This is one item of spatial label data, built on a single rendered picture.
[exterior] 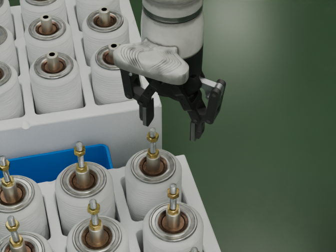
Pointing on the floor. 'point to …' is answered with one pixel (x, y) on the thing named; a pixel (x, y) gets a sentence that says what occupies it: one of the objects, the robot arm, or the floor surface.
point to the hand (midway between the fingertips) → (171, 122)
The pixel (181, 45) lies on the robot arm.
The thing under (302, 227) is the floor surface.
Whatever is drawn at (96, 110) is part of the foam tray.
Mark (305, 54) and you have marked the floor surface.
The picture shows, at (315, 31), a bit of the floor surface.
